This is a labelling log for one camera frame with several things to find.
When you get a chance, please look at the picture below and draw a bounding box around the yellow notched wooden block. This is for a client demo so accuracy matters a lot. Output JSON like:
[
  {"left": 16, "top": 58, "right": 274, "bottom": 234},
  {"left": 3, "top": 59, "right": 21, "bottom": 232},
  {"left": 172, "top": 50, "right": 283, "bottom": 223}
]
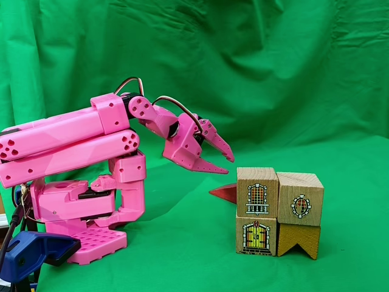
[{"left": 276, "top": 223, "right": 322, "bottom": 260}]

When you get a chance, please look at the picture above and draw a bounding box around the red wooden wedge block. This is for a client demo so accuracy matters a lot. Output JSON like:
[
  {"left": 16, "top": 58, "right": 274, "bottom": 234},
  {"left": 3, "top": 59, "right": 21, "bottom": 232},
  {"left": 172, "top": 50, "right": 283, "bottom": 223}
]
[{"left": 208, "top": 182, "right": 238, "bottom": 205}]

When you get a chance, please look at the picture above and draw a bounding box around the wooden block with tall window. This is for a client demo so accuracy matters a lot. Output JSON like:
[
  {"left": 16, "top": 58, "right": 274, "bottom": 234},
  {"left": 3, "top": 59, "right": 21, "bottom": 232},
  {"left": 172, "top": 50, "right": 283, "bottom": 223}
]
[{"left": 236, "top": 167, "right": 280, "bottom": 218}]

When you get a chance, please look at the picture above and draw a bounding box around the blue clamp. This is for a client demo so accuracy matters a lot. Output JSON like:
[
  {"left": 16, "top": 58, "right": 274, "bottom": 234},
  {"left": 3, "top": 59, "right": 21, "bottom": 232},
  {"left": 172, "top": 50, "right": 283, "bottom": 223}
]
[{"left": 0, "top": 231, "right": 81, "bottom": 292}]

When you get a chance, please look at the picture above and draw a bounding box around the black power cable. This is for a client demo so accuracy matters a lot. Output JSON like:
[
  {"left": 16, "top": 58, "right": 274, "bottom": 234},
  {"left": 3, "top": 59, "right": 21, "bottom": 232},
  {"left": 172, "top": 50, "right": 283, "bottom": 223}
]
[{"left": 0, "top": 205, "right": 24, "bottom": 265}]

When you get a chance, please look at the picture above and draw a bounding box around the wooden block with door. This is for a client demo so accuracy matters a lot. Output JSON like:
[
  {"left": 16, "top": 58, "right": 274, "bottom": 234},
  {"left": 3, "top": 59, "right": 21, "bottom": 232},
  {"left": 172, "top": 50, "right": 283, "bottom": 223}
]
[{"left": 235, "top": 215, "right": 278, "bottom": 257}]

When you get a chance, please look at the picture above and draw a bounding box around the green cloth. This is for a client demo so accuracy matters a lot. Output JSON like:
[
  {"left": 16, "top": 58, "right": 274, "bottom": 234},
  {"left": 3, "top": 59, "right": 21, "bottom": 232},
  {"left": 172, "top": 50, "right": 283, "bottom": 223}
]
[{"left": 0, "top": 0, "right": 389, "bottom": 292}]

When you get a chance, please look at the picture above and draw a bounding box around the wooden block with round window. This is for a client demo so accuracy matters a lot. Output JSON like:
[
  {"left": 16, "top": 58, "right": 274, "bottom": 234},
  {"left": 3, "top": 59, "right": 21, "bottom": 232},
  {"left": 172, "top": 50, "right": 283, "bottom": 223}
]
[{"left": 275, "top": 172, "right": 325, "bottom": 226}]

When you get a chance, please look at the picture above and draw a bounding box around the motor controller board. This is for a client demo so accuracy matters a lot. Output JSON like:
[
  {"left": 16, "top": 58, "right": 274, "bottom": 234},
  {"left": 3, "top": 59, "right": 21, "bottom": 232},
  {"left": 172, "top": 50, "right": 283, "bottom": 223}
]
[{"left": 12, "top": 184, "right": 34, "bottom": 220}]

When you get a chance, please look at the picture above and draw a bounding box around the servo wire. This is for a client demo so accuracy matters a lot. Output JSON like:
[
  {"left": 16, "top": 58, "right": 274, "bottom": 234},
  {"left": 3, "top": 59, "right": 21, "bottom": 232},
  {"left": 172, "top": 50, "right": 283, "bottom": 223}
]
[
  {"left": 151, "top": 96, "right": 204, "bottom": 134},
  {"left": 114, "top": 77, "right": 145, "bottom": 99}
]

